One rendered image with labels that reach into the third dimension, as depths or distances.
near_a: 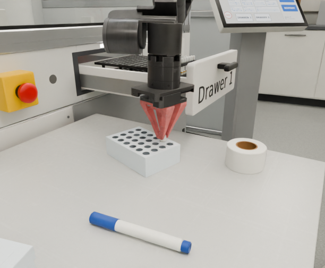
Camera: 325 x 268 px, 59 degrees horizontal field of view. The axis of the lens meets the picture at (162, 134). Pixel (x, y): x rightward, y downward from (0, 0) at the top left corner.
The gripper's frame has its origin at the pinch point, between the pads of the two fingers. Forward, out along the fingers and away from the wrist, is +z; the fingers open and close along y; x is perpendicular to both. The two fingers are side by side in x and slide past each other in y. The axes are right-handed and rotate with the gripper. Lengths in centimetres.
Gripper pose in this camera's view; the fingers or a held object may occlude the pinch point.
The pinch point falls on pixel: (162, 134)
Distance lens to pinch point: 53.9
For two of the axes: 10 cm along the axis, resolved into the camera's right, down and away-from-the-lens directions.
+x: 7.4, 2.7, -6.2
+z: -0.2, 9.2, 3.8
